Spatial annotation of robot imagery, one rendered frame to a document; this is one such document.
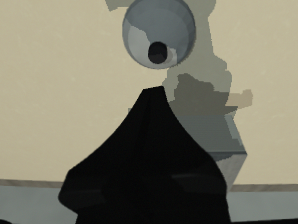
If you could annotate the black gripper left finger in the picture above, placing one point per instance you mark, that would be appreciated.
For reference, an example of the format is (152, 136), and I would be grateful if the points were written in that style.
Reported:
(104, 188)

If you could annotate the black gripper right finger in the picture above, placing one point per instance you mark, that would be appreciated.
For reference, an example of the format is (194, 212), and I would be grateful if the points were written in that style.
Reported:
(185, 184)

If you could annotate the grey dome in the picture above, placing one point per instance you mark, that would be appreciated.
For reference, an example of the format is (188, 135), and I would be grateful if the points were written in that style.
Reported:
(155, 24)

